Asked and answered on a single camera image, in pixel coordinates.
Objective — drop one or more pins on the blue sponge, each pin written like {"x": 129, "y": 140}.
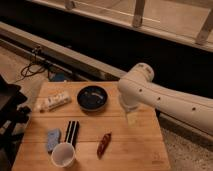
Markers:
{"x": 53, "y": 138}

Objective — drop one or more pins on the white pill organizer box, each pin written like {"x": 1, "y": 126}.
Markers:
{"x": 53, "y": 102}

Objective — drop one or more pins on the black chair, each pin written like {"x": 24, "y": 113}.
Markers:
{"x": 10, "y": 99}

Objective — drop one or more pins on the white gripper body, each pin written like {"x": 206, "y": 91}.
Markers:
{"x": 132, "y": 115}

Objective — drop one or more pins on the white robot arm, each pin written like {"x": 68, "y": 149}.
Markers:
{"x": 136, "y": 87}

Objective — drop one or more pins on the white plastic cup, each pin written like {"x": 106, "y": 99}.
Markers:
{"x": 63, "y": 155}

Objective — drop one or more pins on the blue object behind table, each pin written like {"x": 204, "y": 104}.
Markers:
{"x": 58, "y": 78}

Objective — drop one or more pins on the black white striped block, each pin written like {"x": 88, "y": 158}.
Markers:
{"x": 72, "y": 132}

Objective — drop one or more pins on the dark blue ceramic bowl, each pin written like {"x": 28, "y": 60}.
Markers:
{"x": 92, "y": 98}

